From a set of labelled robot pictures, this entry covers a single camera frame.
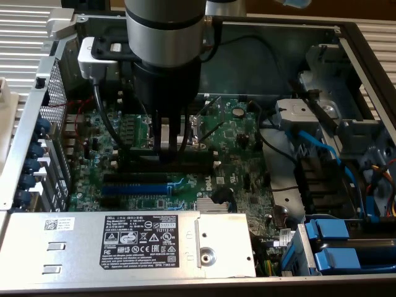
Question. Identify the black ribbed plastic block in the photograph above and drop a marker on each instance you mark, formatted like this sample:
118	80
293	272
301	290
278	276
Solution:
321	185

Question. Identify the silver metal corner bracket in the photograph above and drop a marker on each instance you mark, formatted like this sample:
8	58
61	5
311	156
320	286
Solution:
60	23

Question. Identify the green Dell motherboard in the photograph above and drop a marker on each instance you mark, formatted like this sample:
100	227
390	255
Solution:
230	145

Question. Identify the silver metal drive bracket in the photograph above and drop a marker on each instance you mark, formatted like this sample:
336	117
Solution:
297	111

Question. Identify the dark blue slot clip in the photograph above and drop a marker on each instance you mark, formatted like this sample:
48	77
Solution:
28	181
23	197
37	150
43	126
31	165

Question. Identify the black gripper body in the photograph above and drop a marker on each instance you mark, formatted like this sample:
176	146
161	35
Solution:
168	89

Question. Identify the open metal socket cover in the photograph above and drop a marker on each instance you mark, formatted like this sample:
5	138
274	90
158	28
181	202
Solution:
210	105

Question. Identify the silver power supply with label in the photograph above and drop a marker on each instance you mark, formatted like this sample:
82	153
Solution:
77	241

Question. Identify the short black expansion slot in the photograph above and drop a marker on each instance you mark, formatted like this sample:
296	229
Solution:
109	201

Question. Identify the silver finned chipset heatsink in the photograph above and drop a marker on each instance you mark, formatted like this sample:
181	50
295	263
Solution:
207	205

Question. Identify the dark RAM stick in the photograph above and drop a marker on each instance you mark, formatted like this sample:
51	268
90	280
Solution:
198	156

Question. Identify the blue drive bay caddies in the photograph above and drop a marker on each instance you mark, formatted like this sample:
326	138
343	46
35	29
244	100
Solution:
306	256

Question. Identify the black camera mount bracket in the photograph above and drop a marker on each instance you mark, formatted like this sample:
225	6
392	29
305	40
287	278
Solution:
100	54

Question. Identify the thin metal locking lever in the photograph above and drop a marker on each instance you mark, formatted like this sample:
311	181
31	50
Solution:
212	131

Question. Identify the small black plastic clip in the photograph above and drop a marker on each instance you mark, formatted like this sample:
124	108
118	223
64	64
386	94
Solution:
41	83

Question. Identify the metal CPU socket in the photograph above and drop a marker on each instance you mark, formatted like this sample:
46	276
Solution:
195	130

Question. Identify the metal rear port block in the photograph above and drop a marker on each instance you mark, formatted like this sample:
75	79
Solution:
72	130

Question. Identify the round coin battery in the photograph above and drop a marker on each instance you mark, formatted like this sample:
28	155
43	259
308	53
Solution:
237	111

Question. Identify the silver metal drive cage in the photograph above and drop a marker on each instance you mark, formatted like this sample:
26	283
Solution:
328	80

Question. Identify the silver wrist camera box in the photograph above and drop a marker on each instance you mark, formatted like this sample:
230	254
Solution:
92	69

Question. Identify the blue expansion slot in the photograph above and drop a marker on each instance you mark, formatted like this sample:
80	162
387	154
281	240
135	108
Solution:
136	189

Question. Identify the long black expansion slot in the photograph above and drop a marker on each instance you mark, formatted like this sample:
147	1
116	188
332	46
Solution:
136	178

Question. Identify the black box behind case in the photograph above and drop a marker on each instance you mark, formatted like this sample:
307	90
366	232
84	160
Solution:
83	2

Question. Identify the open black silver PC case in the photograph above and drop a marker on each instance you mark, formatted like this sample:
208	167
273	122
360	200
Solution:
241	74

